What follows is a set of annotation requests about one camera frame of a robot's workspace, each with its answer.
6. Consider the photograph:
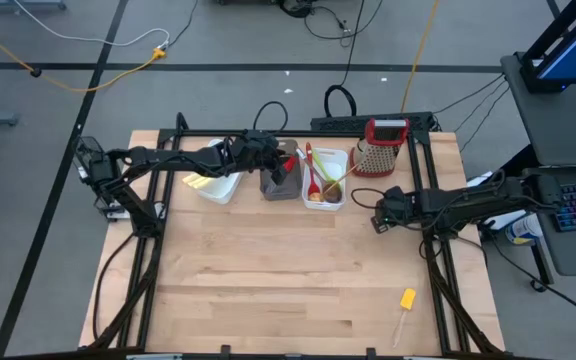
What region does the black perforated power box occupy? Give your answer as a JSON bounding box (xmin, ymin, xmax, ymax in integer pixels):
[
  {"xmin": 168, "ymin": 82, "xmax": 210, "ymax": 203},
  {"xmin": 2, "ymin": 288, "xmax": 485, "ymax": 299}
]
[{"xmin": 310, "ymin": 111, "xmax": 435, "ymax": 133}]

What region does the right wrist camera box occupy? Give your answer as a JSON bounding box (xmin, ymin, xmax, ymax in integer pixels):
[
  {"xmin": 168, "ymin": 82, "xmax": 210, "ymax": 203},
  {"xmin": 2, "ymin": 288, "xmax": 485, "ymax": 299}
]
[{"xmin": 370, "ymin": 214, "xmax": 393, "ymax": 236}]

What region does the white blue-labelled bottle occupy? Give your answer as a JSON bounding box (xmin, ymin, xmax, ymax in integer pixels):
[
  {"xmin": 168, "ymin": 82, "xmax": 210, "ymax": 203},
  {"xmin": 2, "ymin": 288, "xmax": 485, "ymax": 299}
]
[{"xmin": 504, "ymin": 213, "xmax": 545, "ymax": 247}]

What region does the grey monitor desk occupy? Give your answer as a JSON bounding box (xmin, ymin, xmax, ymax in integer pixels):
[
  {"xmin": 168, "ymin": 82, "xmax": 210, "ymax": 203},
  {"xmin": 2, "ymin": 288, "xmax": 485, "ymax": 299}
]
[{"xmin": 499, "ymin": 51, "xmax": 576, "ymax": 167}]

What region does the thin black desk cable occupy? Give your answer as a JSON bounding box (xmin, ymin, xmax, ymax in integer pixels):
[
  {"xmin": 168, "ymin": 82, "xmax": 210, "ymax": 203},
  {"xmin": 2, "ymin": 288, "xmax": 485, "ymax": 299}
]
[{"xmin": 432, "ymin": 72, "xmax": 507, "ymax": 116}]

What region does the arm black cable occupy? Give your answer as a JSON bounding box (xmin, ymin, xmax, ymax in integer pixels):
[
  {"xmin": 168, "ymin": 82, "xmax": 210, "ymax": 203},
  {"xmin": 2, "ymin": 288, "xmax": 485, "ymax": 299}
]
[
  {"xmin": 251, "ymin": 100, "xmax": 290, "ymax": 134},
  {"xmin": 349, "ymin": 186, "xmax": 387, "ymax": 212}
]

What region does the black coiled cable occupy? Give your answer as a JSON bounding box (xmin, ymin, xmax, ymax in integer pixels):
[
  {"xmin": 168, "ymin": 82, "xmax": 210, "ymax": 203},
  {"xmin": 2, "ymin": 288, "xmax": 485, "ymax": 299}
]
[{"xmin": 322, "ymin": 0, "xmax": 368, "ymax": 119}]

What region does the black mesh control box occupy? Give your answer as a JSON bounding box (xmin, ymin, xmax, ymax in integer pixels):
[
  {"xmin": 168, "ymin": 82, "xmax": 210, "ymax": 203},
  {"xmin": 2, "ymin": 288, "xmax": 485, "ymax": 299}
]
[{"xmin": 71, "ymin": 135, "xmax": 103, "ymax": 166}]

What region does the black aluminium table frame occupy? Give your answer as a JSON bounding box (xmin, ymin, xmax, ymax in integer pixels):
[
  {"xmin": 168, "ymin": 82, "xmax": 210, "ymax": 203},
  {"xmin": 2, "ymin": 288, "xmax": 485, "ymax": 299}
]
[{"xmin": 87, "ymin": 111, "xmax": 507, "ymax": 360}]

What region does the green silicone spoon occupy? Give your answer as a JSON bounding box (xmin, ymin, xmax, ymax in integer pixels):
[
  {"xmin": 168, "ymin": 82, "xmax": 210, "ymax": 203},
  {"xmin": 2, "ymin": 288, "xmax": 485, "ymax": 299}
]
[{"xmin": 310, "ymin": 148, "xmax": 339, "ymax": 189}]

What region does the black cable bundle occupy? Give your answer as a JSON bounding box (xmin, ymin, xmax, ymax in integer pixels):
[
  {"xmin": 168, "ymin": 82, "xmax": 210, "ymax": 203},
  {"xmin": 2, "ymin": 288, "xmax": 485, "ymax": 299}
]
[{"xmin": 276, "ymin": 0, "xmax": 385, "ymax": 49}]

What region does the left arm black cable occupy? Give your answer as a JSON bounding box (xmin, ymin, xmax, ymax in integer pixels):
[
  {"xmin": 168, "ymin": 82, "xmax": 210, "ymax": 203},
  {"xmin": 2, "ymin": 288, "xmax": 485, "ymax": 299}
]
[{"xmin": 251, "ymin": 100, "xmax": 290, "ymax": 134}]

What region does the white plastic storage bin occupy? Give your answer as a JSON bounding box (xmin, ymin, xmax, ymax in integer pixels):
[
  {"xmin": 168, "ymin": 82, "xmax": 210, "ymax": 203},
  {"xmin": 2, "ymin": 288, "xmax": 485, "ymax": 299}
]
[
  {"xmin": 300, "ymin": 146, "xmax": 350, "ymax": 213},
  {"xmin": 182, "ymin": 138, "xmax": 245, "ymax": 206}
]

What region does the black table-side power cable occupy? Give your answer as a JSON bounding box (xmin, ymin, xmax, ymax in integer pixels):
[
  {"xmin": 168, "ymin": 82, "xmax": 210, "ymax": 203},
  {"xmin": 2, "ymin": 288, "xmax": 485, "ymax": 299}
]
[{"xmin": 91, "ymin": 231, "xmax": 137, "ymax": 342}]

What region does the yellow spatula clear handle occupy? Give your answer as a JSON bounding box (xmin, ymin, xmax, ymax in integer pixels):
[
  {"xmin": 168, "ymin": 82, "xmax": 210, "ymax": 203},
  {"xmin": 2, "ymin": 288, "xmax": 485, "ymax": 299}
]
[{"xmin": 391, "ymin": 287, "xmax": 418, "ymax": 349}]

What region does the golden spoon wooden handle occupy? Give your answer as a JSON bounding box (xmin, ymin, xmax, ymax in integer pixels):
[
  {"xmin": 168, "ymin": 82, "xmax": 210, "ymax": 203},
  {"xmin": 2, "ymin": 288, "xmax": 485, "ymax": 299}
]
[{"xmin": 309, "ymin": 163, "xmax": 363, "ymax": 204}]

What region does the long yellow cable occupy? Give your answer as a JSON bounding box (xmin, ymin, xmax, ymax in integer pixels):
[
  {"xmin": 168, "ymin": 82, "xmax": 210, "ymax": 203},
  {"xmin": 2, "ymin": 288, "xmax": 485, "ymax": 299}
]
[{"xmin": 399, "ymin": 0, "xmax": 442, "ymax": 114}]

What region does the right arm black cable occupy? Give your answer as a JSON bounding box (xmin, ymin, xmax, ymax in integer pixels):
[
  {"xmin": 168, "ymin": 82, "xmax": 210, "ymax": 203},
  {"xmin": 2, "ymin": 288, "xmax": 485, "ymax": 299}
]
[{"xmin": 349, "ymin": 186, "xmax": 387, "ymax": 212}]

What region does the steel box grater red handle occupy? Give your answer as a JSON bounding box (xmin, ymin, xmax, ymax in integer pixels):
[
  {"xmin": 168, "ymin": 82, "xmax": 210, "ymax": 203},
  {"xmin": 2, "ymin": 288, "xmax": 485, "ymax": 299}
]
[{"xmin": 349, "ymin": 117, "xmax": 412, "ymax": 179}]

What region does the yellow cable with plug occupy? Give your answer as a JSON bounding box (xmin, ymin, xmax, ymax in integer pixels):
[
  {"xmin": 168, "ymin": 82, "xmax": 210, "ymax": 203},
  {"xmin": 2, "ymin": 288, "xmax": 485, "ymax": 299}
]
[{"xmin": 0, "ymin": 16, "xmax": 169, "ymax": 94}]

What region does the red silicone spoon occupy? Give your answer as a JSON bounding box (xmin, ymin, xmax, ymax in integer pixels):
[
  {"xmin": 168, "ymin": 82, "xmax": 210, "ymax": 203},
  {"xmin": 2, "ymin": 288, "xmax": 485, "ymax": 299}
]
[{"xmin": 304, "ymin": 141, "xmax": 322, "ymax": 199}]

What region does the white floor cable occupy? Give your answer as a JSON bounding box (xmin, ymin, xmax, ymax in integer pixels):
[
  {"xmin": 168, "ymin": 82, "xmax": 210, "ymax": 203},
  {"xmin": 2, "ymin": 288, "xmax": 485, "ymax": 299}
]
[{"xmin": 12, "ymin": 0, "xmax": 171, "ymax": 49}]

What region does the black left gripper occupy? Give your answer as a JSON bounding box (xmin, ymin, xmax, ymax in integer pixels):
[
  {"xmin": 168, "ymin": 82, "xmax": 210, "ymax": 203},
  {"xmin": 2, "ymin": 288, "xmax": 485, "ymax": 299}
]
[{"xmin": 227, "ymin": 129, "xmax": 290, "ymax": 187}]

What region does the grey translucent plastic bin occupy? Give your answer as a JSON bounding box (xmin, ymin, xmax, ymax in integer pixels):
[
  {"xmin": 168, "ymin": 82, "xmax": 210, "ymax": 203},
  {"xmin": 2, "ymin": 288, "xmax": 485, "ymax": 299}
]
[{"xmin": 258, "ymin": 137, "xmax": 304, "ymax": 202}]

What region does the black floor cable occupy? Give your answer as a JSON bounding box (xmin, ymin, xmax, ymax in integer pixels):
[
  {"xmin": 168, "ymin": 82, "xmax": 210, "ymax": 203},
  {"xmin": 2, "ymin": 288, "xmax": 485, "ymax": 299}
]
[{"xmin": 486, "ymin": 238, "xmax": 576, "ymax": 325}]

